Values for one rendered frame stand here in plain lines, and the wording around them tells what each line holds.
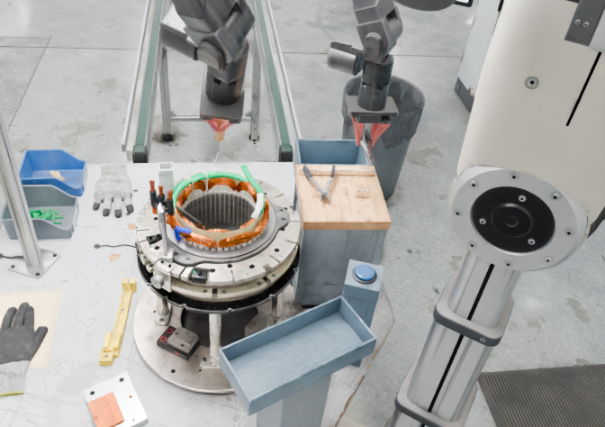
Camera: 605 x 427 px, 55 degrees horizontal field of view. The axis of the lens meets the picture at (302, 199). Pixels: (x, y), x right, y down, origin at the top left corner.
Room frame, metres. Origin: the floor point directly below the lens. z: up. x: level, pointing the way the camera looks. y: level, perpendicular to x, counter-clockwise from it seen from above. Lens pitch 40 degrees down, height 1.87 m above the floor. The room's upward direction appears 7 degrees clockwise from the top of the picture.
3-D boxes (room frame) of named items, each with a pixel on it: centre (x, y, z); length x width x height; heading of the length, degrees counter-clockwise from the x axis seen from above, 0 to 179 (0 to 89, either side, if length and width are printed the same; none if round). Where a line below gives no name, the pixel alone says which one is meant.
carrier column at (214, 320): (0.71, 0.14, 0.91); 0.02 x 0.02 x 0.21
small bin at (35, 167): (1.26, 0.71, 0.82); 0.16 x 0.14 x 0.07; 104
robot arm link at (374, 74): (1.05, -0.11, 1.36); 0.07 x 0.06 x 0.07; 65
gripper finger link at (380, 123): (1.04, -0.12, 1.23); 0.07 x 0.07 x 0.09; 10
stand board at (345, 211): (1.01, -0.08, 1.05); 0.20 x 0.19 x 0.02; 10
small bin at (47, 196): (1.09, 0.67, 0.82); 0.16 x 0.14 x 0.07; 102
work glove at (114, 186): (1.26, 0.54, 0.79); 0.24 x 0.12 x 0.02; 12
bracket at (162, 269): (0.70, 0.23, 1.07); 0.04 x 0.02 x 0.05; 62
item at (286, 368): (0.59, -0.02, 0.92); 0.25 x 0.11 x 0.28; 126
